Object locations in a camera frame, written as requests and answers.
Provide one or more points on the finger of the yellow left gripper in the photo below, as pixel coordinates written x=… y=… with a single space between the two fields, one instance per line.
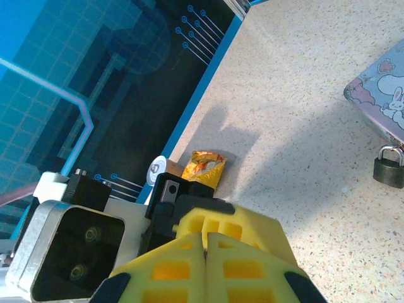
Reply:
x=265 y=240

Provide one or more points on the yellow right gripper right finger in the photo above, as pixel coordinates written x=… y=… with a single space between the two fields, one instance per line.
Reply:
x=252 y=277

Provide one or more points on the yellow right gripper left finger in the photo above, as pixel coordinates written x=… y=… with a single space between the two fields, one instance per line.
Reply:
x=167 y=271

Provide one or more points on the dark metal padlock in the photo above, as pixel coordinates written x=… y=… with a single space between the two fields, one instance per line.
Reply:
x=386 y=172

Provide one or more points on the bunny print tin box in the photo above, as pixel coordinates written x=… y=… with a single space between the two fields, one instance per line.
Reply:
x=385 y=88

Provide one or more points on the orange drink can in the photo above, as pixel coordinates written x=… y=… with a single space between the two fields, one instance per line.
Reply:
x=158 y=170

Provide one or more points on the yellow snack bag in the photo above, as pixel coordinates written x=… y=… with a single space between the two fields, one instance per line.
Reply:
x=203 y=168

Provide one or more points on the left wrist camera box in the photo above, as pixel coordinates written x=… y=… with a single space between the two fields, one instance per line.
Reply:
x=75 y=252

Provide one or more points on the aluminium frame post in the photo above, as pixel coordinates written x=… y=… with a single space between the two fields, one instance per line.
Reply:
x=238 y=5

